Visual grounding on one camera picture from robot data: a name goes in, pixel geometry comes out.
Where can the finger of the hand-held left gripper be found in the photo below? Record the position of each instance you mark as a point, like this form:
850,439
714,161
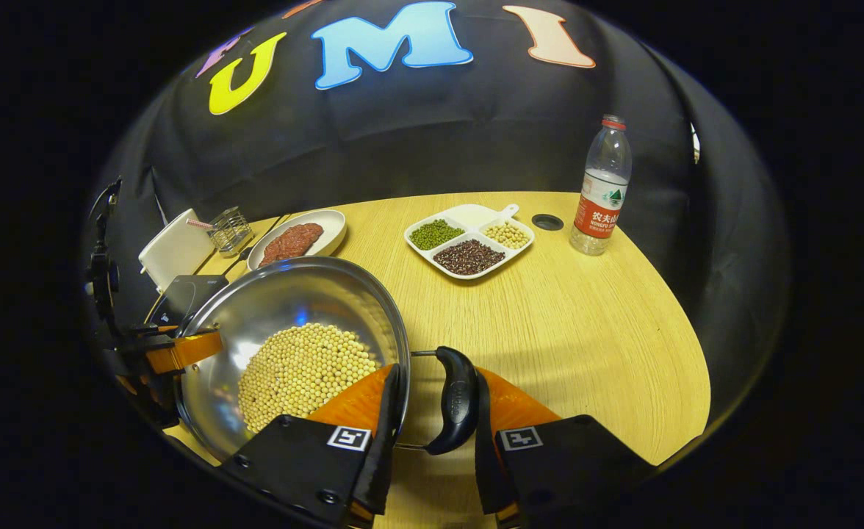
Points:
182,351

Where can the pile of yellow soybeans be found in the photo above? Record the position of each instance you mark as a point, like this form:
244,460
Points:
307,375

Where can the white oval plate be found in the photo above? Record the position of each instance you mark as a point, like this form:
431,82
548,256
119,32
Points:
333,228

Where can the black backdrop cloth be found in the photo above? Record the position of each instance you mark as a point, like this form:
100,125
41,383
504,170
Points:
417,125

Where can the white toaster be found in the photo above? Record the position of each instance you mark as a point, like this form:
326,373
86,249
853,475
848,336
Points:
175,250

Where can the black table grommet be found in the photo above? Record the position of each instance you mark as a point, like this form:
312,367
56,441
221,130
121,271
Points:
547,222

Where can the pink straw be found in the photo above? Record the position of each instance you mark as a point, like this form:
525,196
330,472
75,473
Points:
198,223

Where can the clear water bottle red label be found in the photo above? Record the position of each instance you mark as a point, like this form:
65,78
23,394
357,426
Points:
601,206

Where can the pile of dark red beans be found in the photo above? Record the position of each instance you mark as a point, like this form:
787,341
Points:
469,257

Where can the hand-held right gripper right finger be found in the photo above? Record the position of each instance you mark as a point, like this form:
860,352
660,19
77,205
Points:
485,470

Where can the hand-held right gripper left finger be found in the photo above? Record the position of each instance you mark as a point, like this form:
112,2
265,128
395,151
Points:
388,441

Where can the white divided dish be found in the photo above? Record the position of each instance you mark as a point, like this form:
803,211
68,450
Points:
476,215

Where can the small heap of pale soybeans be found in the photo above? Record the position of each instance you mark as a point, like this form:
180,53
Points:
507,235

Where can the raw red meat slice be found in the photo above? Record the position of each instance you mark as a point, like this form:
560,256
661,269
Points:
292,242

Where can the pile of green mung beans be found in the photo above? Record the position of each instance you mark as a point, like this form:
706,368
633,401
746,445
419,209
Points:
436,234

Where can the black induction cooktop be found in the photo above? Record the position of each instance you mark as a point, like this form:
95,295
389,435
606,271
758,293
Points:
189,294

